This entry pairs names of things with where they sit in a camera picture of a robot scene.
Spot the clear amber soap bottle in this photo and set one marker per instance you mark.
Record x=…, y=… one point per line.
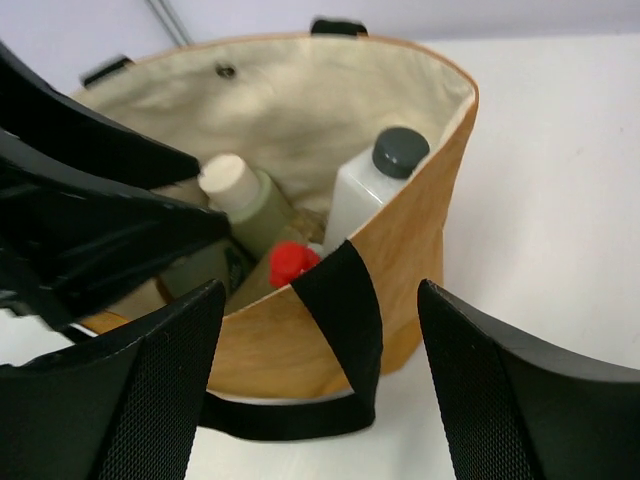
x=310, y=224

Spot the clear square bottle grey cap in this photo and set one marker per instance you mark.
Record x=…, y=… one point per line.
x=370, y=180

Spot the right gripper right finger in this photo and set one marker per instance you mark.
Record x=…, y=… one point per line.
x=515, y=406

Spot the olive bottle white cap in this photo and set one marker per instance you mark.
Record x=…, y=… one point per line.
x=254, y=205

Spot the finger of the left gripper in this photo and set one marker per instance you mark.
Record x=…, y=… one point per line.
x=72, y=243
x=71, y=133

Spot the yellow dish soap red cap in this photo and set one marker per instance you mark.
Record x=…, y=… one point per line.
x=286, y=262

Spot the grey pump bottle beige cap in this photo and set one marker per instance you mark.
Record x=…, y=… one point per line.
x=222, y=260

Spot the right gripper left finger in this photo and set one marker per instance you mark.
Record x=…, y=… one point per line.
x=122, y=405

